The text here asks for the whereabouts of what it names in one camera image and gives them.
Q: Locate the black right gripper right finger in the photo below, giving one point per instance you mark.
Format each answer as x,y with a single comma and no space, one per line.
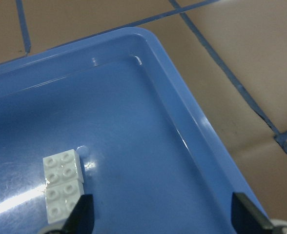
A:
246,218

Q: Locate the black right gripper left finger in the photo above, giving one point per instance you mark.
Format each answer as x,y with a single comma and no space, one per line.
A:
82,218

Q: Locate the white block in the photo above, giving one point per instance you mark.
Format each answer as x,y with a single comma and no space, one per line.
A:
62,167
61,200

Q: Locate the blue plastic tray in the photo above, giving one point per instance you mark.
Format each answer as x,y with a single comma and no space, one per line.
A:
149,155

